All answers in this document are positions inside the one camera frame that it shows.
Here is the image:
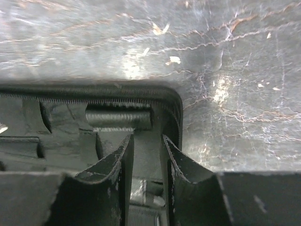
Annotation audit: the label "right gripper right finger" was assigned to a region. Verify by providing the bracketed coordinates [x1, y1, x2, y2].
[162, 136, 301, 226]

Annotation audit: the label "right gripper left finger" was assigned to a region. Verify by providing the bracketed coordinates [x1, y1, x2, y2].
[0, 135, 134, 226]

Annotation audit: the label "black tool case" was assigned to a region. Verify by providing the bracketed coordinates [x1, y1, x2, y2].
[0, 84, 183, 226]

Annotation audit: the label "silver scissors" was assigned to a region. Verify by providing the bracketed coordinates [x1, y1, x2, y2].
[0, 123, 8, 134]

